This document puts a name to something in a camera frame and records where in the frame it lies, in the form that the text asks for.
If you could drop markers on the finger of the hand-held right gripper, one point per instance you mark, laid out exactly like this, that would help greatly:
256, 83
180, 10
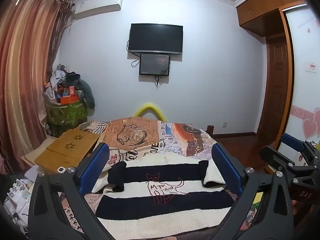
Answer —
295, 142
272, 157

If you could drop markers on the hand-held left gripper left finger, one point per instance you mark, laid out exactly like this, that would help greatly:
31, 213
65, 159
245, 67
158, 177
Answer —
99, 163

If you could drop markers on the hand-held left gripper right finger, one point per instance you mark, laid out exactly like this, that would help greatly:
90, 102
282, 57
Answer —
226, 170

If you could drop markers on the navy white striped knit sweater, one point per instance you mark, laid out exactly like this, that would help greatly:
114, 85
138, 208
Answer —
160, 180

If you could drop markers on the pile of clothes and clutter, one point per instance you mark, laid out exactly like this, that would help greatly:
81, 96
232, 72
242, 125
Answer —
60, 80

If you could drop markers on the wooden folding lap table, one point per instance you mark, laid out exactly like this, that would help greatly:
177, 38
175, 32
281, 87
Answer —
66, 150

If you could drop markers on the small white device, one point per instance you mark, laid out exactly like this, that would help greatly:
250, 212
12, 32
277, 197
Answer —
61, 170

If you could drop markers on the yellow fleece blanket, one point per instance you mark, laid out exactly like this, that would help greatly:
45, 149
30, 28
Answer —
257, 198

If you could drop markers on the printed newspaper pattern blanket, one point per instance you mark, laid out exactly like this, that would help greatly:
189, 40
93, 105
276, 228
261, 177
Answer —
150, 140

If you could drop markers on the brown wooden door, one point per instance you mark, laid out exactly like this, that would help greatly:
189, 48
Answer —
276, 85

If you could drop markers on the green covered cabinet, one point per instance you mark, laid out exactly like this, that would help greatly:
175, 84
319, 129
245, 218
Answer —
66, 113

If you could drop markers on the white heart print wardrobe door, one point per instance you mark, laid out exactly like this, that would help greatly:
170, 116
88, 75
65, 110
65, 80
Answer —
303, 77

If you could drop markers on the orange cardboard box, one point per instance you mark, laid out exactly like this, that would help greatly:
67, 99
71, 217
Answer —
70, 99

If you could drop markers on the yellow foam tube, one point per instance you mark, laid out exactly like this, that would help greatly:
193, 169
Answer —
149, 110

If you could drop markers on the striped brown curtain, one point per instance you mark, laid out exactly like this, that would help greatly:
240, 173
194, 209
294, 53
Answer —
23, 75

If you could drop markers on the wooden overhead cabinet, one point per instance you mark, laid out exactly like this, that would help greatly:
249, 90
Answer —
262, 7

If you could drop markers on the wooden bed post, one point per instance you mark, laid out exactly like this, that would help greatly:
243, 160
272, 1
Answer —
210, 131

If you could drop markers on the white wall socket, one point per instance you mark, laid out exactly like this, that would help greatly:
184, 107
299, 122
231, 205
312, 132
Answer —
224, 124

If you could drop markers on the small black wall monitor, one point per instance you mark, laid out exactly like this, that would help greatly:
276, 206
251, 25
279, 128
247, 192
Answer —
154, 63

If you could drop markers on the black wall television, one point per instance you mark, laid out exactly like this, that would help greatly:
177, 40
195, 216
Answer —
155, 38

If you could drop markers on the white wall air conditioner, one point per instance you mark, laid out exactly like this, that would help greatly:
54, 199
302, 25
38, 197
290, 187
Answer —
98, 4

